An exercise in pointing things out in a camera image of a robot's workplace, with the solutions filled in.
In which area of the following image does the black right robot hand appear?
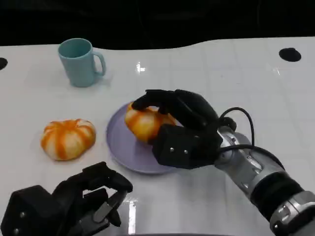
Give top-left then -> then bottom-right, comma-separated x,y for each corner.
131,88 -> 223,148

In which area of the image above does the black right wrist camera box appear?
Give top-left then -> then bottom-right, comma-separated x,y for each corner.
152,124 -> 219,171

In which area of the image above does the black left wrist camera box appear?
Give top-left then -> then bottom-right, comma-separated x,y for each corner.
0,184 -> 65,236

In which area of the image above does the orange white toy bread roll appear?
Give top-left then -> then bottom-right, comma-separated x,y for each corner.
125,102 -> 177,145
40,118 -> 96,161

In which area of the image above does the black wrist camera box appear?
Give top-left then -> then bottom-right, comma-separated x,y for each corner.
0,184 -> 65,236
152,124 -> 219,171

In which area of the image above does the lilac plate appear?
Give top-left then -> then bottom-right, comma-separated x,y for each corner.
106,102 -> 184,175

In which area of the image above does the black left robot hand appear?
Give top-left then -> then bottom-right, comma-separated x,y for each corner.
51,161 -> 134,236

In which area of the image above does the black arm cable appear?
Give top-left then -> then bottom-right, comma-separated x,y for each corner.
218,107 -> 286,170

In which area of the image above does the pale green mug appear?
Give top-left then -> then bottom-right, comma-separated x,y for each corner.
58,38 -> 107,88

